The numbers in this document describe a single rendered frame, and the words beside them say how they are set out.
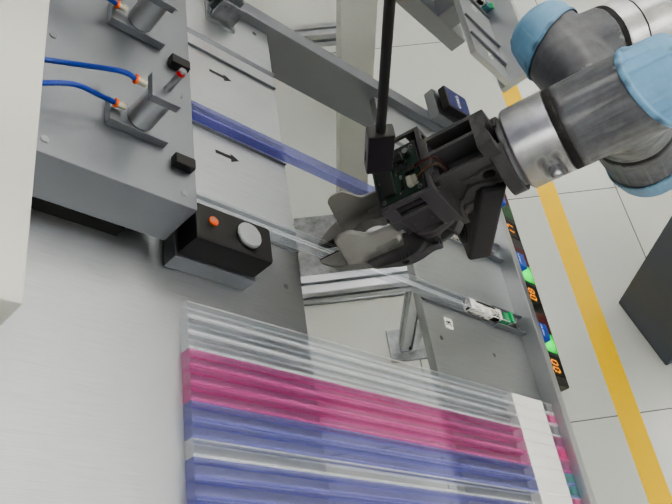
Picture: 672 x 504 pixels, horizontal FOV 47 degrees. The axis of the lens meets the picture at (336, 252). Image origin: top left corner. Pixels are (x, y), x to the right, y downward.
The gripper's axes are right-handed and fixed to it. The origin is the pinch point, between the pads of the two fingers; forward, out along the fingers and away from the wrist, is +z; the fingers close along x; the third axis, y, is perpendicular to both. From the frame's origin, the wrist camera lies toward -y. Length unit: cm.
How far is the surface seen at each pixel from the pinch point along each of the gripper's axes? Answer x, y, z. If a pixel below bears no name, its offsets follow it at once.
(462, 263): -6.8, -23.1, -5.2
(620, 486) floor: 4, -111, 2
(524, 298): -3.3, -31.1, -9.4
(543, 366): 6.1, -31.2, -9.1
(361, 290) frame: -32, -59, 26
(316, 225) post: -69, -81, 46
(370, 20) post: -57, -24, -1
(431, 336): 5.8, -13.5, -2.7
